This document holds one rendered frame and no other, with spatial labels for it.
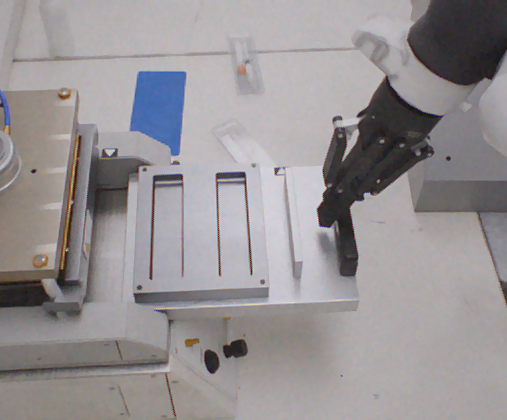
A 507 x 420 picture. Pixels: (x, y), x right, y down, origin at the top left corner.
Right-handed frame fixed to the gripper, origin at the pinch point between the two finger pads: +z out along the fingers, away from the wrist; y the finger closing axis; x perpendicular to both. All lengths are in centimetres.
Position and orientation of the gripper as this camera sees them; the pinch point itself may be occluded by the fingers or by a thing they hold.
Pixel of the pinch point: (334, 203)
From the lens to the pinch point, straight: 90.5
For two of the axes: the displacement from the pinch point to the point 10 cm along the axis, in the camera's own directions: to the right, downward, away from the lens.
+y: 9.3, 1.6, 3.2
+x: -0.7, -8.0, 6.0
